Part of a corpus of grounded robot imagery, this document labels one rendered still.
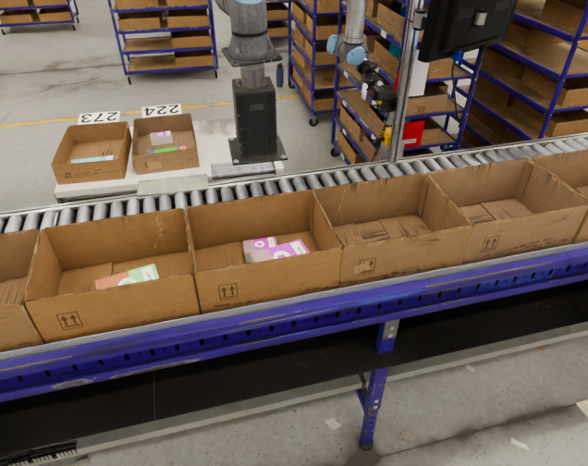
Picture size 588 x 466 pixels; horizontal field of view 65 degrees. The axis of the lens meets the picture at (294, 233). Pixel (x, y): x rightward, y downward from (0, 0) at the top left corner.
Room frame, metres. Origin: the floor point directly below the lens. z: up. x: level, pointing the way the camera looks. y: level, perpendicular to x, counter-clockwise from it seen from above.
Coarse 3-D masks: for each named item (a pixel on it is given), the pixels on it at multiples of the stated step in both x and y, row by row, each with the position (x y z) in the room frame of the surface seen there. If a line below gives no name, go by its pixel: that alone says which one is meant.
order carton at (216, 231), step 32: (288, 192) 1.19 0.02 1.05; (192, 224) 1.11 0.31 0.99; (224, 224) 1.13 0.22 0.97; (256, 224) 1.16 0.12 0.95; (288, 224) 1.19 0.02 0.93; (320, 224) 1.11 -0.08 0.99; (192, 256) 0.89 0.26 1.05; (224, 256) 1.07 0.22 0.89; (288, 256) 0.89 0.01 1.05; (320, 256) 0.91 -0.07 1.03; (224, 288) 0.85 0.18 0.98; (256, 288) 0.87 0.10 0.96; (288, 288) 0.89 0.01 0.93; (320, 288) 0.91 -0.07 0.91
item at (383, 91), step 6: (372, 90) 1.93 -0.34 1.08; (378, 90) 1.91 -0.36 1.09; (384, 90) 1.92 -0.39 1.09; (390, 90) 1.93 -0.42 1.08; (396, 90) 1.93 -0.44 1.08; (372, 96) 1.91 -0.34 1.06; (378, 96) 1.90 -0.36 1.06; (384, 96) 1.91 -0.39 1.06; (390, 96) 1.92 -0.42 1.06; (396, 96) 1.92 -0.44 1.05; (378, 102) 1.94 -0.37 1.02; (384, 102) 1.93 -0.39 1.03; (390, 102) 1.94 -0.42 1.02; (384, 108) 1.92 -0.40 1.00
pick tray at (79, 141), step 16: (80, 128) 2.07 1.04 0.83; (96, 128) 2.09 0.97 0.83; (112, 128) 2.10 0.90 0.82; (128, 128) 2.07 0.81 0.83; (64, 144) 1.92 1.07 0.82; (80, 144) 2.04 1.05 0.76; (96, 144) 2.04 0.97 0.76; (112, 144) 2.04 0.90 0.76; (128, 144) 1.98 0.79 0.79; (64, 160) 1.85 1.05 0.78; (112, 160) 1.74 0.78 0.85; (128, 160) 1.90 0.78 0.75; (64, 176) 1.70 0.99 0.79; (80, 176) 1.71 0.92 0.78; (96, 176) 1.72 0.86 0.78; (112, 176) 1.73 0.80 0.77
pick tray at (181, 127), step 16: (144, 128) 2.15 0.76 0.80; (160, 128) 2.17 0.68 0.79; (176, 128) 2.19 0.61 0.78; (192, 128) 2.07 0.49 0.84; (144, 144) 2.05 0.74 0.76; (160, 144) 2.04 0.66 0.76; (176, 144) 2.04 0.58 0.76; (192, 144) 2.05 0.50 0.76; (144, 160) 1.78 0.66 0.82; (160, 160) 1.80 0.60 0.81; (176, 160) 1.82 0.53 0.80; (192, 160) 1.84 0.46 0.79
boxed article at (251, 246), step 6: (246, 240) 1.10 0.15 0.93; (252, 240) 1.10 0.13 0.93; (258, 240) 1.10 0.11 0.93; (264, 240) 1.10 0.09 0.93; (270, 240) 1.10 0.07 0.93; (246, 246) 1.07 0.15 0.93; (252, 246) 1.07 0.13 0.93; (258, 246) 1.07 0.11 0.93; (264, 246) 1.07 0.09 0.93; (270, 246) 1.07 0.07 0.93; (246, 252) 1.04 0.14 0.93; (246, 258) 1.04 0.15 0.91
